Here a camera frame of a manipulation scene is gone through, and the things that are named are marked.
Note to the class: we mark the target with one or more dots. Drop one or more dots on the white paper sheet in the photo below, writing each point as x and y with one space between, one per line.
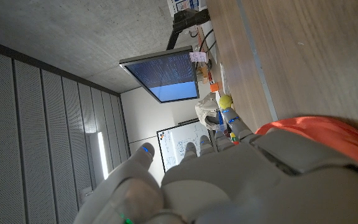
224 77

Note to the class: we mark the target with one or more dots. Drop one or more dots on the white cloth bag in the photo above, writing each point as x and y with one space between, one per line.
205 110

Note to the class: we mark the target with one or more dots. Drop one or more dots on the yellow-green ball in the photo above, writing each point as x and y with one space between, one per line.
225 101

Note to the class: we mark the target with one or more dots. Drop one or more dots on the orange ribbon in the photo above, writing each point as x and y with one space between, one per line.
328 130

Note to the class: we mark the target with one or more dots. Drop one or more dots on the computer monitor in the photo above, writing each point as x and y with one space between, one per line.
166 74

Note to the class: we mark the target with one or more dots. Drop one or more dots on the whiteboard with black frame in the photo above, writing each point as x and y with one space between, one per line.
179 143

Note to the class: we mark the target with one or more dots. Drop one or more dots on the pink sticky note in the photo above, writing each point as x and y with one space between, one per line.
197 57

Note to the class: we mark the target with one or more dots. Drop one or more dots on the orange cube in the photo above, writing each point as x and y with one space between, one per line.
215 87

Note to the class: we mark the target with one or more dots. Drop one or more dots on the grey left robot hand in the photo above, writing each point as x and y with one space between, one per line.
244 186

